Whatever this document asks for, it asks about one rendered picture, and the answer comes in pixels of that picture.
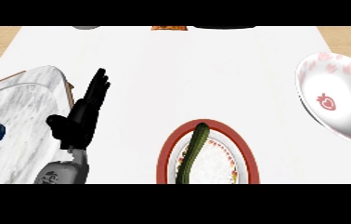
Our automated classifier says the green cucumber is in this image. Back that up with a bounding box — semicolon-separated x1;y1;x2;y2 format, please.
176;122;211;185

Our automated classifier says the red rimmed white plate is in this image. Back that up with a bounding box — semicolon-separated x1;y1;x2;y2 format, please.
155;119;263;185

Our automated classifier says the grey round object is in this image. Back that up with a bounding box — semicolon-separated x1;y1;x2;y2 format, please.
71;25;102;31

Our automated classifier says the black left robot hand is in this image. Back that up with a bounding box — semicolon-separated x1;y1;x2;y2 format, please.
46;67;112;152

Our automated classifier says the black appliance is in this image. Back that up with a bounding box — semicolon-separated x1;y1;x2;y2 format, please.
190;25;258;30

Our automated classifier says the orange patterned object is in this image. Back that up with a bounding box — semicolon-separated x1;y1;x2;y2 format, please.
151;25;189;32

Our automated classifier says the white marble cutting board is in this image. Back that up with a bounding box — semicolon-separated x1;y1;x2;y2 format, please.
0;64;75;185

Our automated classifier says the white strawberry print bowl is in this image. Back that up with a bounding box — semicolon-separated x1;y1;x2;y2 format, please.
295;51;351;142

